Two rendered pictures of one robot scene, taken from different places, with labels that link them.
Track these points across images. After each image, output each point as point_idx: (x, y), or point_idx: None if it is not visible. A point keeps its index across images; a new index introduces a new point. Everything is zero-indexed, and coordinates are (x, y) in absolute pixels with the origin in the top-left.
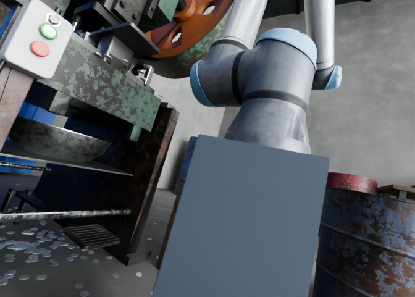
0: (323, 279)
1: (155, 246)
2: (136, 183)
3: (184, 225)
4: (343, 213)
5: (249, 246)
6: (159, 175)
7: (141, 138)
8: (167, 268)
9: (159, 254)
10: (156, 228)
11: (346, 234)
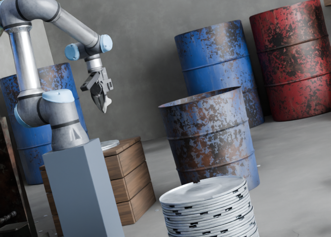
0: (179, 176)
1: (49, 231)
2: (6, 190)
3: (54, 186)
4: (167, 125)
5: (75, 180)
6: (20, 175)
7: None
8: (57, 202)
9: (55, 233)
10: (39, 224)
11: (173, 139)
